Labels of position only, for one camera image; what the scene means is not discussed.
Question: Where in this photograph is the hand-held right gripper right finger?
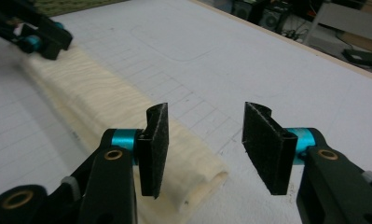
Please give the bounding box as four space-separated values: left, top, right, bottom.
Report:
241 102 372 224

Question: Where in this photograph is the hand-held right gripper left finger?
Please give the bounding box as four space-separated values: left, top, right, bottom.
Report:
77 102 170 224

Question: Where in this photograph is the green woven basket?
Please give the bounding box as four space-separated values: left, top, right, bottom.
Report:
34 0 126 18

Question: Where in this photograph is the cream egg-print cloth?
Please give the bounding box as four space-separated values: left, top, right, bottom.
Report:
20 43 230 224

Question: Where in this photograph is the white grid mat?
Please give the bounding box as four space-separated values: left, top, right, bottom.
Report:
0 0 372 224

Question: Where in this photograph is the slim black computer tower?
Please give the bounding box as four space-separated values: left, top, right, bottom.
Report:
258 7 289 31

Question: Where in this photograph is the black flat device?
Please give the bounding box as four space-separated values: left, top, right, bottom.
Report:
341 48 372 68

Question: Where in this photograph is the large black computer tower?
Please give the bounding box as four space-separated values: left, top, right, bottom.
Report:
231 0 260 21

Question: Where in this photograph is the large cardboard box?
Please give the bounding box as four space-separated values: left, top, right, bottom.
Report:
340 31 372 54

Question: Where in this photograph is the white desk leg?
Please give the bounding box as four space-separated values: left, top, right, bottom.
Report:
302 1 372 45

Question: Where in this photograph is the coiled black cable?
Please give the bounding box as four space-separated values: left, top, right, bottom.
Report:
281 26 310 42

